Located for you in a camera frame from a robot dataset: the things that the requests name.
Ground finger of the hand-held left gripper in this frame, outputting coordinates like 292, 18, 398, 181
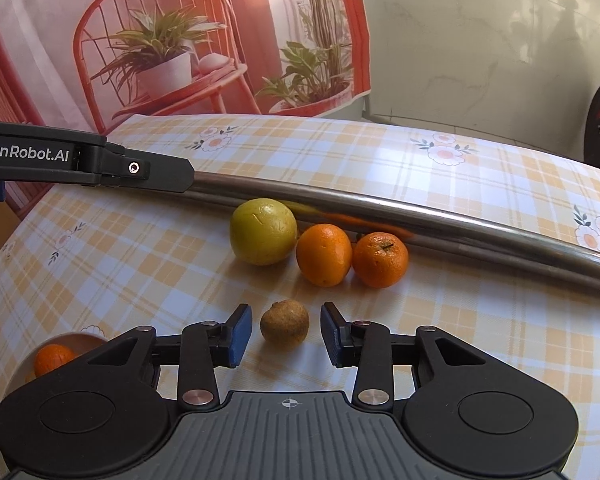
76, 142, 196, 194

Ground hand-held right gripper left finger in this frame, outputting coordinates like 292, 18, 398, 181
82, 303, 254, 410

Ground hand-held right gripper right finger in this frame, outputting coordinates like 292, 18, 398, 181
320, 302, 484, 408

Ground small brown kiwi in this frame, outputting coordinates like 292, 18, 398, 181
259, 299, 310, 345

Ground beige bowl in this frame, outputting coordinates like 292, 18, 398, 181
7, 331, 110, 401

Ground orange mandarin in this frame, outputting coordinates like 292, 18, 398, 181
33, 343, 77, 377
352, 232, 410, 289
296, 223, 354, 288

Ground green-yellow citrus, back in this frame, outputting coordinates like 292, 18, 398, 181
229, 198, 299, 266

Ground printed chair and plants backdrop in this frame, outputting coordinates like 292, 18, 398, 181
0, 0, 374, 221

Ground metal pole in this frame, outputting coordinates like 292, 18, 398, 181
189, 172, 600, 282

